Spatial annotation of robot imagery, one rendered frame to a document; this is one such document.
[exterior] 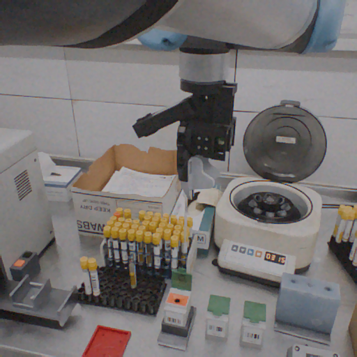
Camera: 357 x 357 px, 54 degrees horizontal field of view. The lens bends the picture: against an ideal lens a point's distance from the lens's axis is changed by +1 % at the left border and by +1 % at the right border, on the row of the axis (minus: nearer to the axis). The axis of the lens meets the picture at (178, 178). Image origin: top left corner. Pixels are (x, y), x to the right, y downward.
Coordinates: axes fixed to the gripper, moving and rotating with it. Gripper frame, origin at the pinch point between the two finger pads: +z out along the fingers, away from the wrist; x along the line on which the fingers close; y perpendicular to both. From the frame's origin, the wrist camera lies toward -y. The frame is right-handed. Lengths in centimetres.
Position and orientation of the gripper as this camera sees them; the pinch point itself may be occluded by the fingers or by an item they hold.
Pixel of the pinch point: (187, 190)
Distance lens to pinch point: 64.2
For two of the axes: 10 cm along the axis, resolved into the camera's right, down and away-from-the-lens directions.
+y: 9.4, 1.7, -3.0
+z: -0.1, 8.9, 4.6
